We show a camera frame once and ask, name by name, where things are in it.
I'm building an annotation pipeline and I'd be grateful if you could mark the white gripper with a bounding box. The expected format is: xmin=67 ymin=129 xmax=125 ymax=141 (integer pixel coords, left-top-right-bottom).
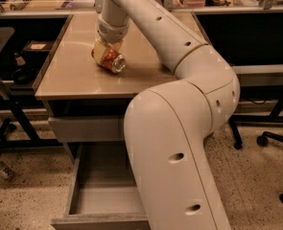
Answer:
xmin=91 ymin=14 xmax=130 ymax=64

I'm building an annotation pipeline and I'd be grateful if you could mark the red coke can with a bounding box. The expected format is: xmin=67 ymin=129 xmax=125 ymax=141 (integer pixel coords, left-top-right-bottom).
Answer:
xmin=100 ymin=49 xmax=126 ymax=74

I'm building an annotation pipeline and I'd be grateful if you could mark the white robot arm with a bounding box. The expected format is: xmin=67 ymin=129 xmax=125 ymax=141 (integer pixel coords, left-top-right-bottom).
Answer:
xmin=98 ymin=0 xmax=240 ymax=230

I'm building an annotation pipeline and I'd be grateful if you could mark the grey drawer cabinet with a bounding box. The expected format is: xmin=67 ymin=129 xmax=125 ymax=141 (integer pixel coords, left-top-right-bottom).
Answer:
xmin=34 ymin=11 xmax=175 ymax=159

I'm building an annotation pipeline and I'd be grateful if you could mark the closed grey top drawer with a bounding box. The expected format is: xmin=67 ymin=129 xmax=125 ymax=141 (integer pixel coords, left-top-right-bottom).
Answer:
xmin=48 ymin=116 xmax=124 ymax=143

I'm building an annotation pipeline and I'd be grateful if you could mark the open grey middle drawer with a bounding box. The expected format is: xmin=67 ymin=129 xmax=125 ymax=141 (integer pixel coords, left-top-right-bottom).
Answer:
xmin=51 ymin=142 xmax=151 ymax=230

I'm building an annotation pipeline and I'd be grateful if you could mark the plastic bottle on floor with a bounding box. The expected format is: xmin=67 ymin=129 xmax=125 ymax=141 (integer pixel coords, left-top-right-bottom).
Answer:
xmin=0 ymin=161 xmax=14 ymax=181

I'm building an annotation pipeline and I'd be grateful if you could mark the black office chair base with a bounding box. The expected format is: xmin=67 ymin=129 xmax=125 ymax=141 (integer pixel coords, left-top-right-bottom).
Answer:
xmin=256 ymin=130 xmax=283 ymax=207

